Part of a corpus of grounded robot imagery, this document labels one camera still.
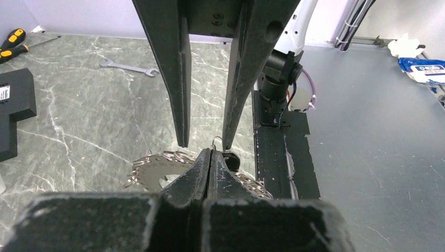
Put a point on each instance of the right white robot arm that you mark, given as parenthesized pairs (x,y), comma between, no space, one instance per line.
(283,65)

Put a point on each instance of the black network switch large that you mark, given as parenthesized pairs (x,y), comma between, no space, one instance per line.
(8,138)

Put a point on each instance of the silver disc keyring with keys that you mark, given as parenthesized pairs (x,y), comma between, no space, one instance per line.
(156,171)

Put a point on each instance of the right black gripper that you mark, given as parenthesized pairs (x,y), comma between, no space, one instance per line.
(254,28)

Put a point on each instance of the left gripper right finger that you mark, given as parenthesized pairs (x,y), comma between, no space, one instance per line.
(233,219)

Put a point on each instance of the white crumpled tissue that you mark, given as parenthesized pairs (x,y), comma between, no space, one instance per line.
(404,47)

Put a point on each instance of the black network switch small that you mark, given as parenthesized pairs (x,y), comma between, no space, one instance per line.
(18,95)

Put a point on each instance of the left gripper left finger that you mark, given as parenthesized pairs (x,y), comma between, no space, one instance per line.
(169,220)

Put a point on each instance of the yellow black screwdriver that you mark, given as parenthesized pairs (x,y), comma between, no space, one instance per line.
(13,39)
(9,54)

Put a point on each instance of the silver wrench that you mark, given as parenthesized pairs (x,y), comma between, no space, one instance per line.
(151,72)

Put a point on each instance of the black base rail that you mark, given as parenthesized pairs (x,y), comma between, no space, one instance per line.
(282,154)

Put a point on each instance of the blue white plastic packet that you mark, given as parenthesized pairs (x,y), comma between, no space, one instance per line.
(423,70)

